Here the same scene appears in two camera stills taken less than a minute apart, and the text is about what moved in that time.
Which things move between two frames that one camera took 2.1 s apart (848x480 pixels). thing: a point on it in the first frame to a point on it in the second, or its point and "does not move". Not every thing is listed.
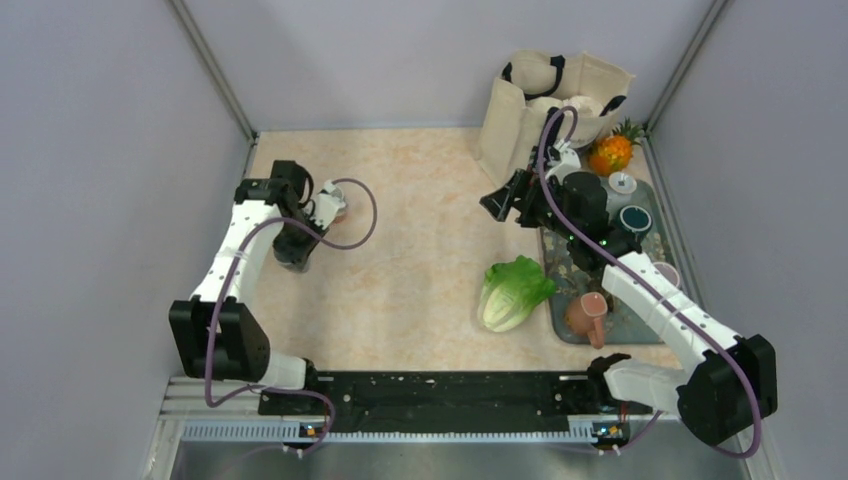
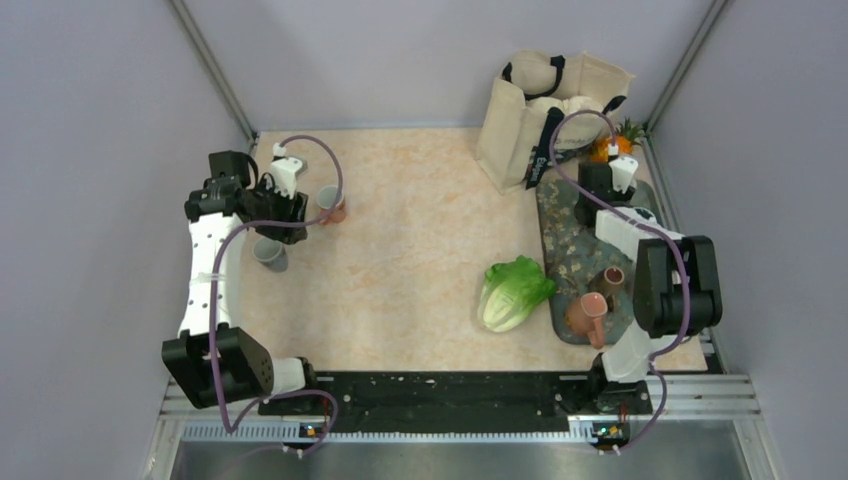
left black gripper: (297, 255) to (293, 210)
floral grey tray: (567, 280) does not move
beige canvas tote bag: (532, 84) does not move
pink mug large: (586, 316) does not move
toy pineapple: (612, 153) does not move
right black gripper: (523, 185) to (627, 197)
